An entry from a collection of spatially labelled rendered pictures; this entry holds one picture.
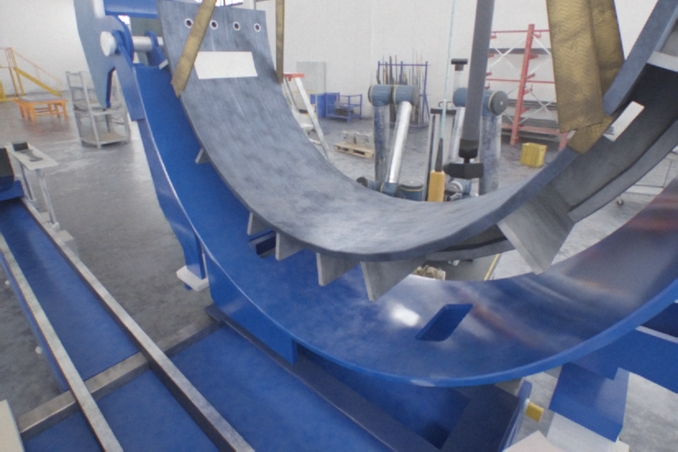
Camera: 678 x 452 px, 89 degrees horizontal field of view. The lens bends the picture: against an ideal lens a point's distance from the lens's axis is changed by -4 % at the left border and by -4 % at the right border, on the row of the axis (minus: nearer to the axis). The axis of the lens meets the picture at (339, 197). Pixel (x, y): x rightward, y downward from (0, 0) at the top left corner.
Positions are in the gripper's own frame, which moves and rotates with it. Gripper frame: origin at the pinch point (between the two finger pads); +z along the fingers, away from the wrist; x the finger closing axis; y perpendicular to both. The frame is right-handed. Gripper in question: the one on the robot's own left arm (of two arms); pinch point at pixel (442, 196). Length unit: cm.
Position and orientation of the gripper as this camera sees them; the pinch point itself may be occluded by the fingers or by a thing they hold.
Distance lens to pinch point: 238.2
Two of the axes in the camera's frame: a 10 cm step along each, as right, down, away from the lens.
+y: 0.0, -9.3, -3.6
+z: -6.5, 2.7, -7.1
